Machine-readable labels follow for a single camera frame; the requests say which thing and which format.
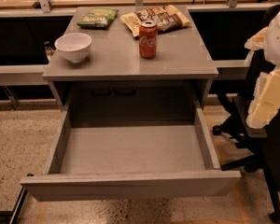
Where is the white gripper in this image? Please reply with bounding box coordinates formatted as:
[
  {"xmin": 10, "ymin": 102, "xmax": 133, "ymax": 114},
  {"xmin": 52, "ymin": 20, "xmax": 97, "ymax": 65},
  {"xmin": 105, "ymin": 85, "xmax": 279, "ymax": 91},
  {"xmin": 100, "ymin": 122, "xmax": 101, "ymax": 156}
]
[{"xmin": 245, "ymin": 27, "xmax": 280, "ymax": 129}]

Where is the red coke can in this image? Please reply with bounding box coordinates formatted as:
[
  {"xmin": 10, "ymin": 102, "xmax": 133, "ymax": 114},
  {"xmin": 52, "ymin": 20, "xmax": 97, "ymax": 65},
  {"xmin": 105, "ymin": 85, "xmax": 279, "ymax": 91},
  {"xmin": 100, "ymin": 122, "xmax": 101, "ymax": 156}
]
[{"xmin": 139, "ymin": 21, "xmax": 158, "ymax": 59}]

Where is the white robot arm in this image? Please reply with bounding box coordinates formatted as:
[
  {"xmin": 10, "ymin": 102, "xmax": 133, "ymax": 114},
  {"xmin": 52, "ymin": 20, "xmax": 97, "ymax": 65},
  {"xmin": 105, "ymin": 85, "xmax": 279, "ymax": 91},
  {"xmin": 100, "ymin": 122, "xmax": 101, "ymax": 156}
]
[{"xmin": 245, "ymin": 11, "xmax": 280, "ymax": 129}]

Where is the open grey top drawer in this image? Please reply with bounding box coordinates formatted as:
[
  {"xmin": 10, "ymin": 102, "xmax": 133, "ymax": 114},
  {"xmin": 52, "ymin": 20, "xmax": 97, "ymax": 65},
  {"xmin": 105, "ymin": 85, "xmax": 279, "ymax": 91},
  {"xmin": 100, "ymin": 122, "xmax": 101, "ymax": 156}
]
[{"xmin": 20, "ymin": 91, "xmax": 242, "ymax": 203}]

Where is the black office chair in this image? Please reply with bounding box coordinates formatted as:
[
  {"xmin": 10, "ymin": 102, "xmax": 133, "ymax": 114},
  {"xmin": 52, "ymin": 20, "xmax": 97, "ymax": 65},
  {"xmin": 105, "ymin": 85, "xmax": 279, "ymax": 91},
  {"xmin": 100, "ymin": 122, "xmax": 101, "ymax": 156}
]
[{"xmin": 212, "ymin": 2, "xmax": 280, "ymax": 224}]

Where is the brown and white snack bag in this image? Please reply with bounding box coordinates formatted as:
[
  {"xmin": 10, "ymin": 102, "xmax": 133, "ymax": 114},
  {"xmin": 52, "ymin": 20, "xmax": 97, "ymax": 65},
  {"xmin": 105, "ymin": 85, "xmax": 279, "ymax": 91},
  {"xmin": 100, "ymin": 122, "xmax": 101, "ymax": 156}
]
[{"xmin": 120, "ymin": 5, "xmax": 191, "ymax": 37}]

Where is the grey cabinet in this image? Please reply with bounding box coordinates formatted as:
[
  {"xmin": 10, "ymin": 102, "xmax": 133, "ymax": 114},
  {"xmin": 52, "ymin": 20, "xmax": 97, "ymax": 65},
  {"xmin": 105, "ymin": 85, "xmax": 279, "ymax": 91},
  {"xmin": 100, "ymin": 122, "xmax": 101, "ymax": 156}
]
[{"xmin": 43, "ymin": 7, "xmax": 217, "ymax": 104}]

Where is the green chip bag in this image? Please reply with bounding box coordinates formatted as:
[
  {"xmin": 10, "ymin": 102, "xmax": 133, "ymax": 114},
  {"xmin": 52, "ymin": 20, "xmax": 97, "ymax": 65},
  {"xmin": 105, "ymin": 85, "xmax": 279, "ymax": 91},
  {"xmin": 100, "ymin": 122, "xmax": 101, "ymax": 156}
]
[{"xmin": 77, "ymin": 7, "xmax": 119, "ymax": 28}]

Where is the white ceramic bowl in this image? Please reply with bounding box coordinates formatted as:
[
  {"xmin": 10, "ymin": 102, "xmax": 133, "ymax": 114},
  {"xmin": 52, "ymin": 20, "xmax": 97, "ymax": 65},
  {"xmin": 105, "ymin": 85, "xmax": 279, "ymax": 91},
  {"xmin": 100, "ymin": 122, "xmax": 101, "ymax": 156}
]
[{"xmin": 54, "ymin": 33, "xmax": 92, "ymax": 63}]

